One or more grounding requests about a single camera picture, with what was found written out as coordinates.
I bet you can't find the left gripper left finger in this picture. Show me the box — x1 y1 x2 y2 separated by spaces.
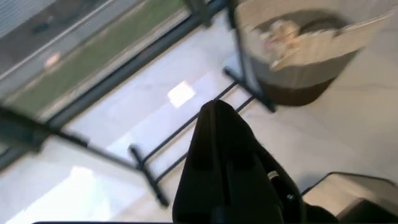
172 100 231 224

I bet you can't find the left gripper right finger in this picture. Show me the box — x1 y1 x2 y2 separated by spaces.
213 100 284 224

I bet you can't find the black clothes rack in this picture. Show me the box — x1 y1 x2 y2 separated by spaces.
55 0 278 208

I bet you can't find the white laundry basket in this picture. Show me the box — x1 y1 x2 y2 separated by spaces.
231 0 398 108

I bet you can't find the window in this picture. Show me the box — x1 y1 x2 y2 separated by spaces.
0 0 231 172

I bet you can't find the cream printed garment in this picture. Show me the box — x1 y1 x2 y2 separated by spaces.
259 19 304 63

